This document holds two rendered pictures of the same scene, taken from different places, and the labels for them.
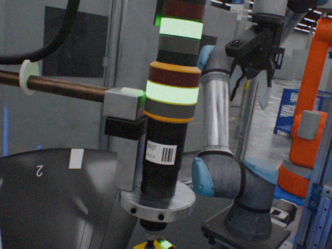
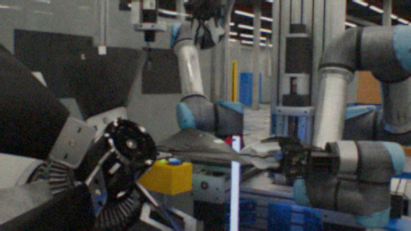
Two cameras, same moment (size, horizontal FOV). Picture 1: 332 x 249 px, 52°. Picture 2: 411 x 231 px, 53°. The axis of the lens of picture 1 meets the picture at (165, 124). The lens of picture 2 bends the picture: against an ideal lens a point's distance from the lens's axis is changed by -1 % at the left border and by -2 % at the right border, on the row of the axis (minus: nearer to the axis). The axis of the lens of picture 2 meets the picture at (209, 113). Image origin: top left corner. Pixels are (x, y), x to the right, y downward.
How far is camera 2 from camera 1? 0.68 m
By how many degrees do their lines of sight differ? 12
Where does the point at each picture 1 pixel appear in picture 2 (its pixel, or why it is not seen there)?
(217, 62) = (185, 34)
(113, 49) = (102, 28)
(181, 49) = not seen: outside the picture
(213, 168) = (193, 106)
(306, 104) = not seen: hidden behind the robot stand
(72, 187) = (103, 60)
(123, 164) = (134, 13)
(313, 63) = not seen: hidden behind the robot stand
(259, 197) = (231, 125)
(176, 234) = (174, 202)
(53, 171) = (91, 56)
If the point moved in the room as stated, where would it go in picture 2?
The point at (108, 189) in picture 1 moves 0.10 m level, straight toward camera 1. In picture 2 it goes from (123, 59) to (127, 58)
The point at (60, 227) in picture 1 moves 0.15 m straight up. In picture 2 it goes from (101, 75) to (101, 11)
